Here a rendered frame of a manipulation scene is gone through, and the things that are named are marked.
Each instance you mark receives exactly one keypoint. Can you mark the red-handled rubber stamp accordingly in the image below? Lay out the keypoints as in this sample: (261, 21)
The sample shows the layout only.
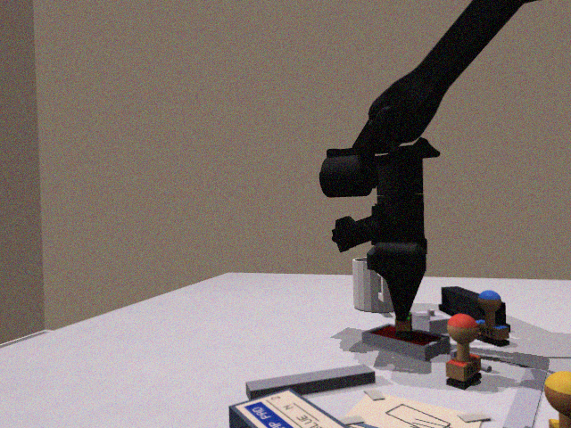
(463, 370)

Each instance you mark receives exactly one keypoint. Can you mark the white mug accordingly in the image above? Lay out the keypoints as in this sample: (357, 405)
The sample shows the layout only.
(370, 290)

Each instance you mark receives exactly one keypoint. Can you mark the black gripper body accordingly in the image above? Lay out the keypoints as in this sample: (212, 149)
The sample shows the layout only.
(404, 244)

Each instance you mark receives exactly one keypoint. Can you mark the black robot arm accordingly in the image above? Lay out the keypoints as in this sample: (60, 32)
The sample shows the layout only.
(400, 115)

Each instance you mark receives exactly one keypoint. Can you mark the wooden rubber stamp with green knob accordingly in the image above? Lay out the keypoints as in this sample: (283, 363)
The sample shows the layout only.
(403, 329)

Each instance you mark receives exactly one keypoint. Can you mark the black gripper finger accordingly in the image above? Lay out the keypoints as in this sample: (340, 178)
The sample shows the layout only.
(403, 287)

